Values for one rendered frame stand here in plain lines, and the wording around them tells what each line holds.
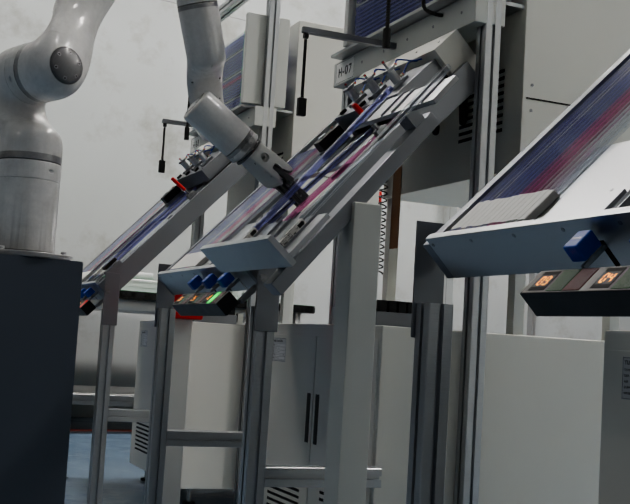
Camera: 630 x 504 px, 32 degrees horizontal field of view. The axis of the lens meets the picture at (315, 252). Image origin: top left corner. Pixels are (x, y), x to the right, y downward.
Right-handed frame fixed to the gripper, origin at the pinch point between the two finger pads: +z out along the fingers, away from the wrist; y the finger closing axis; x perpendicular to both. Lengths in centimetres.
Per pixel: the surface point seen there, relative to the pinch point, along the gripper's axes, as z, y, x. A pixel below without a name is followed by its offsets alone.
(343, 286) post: 7, -45, 23
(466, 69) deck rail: 8.1, -21.0, -42.4
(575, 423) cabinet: 81, -21, 3
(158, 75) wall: -10, 489, -167
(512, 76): 20, -16, -52
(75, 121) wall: -32, 478, -101
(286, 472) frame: 27, -25, 54
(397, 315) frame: 35.0, -5.9, 7.3
